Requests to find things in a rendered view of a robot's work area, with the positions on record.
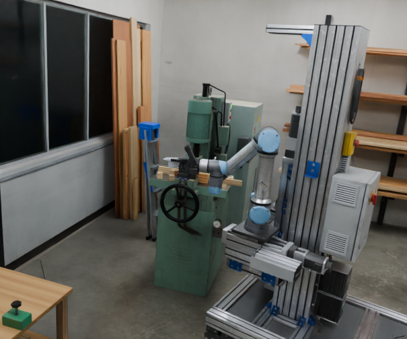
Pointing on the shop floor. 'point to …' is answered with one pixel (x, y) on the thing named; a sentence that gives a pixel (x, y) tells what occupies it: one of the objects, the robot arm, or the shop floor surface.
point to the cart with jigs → (17, 303)
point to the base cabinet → (188, 251)
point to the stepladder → (149, 128)
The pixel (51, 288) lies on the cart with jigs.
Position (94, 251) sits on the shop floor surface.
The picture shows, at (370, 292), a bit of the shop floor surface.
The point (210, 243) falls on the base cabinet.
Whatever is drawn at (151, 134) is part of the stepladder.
